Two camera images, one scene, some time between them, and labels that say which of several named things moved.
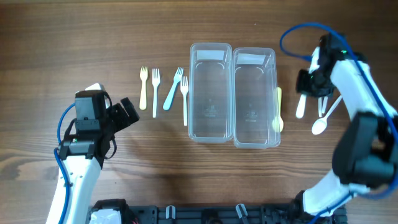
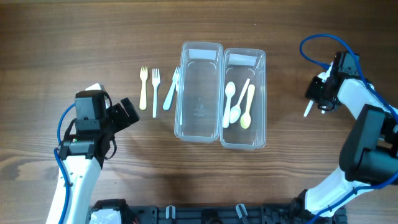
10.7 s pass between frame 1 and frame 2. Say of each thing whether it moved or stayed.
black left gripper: stayed
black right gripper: moved
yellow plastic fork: stayed
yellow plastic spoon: moved
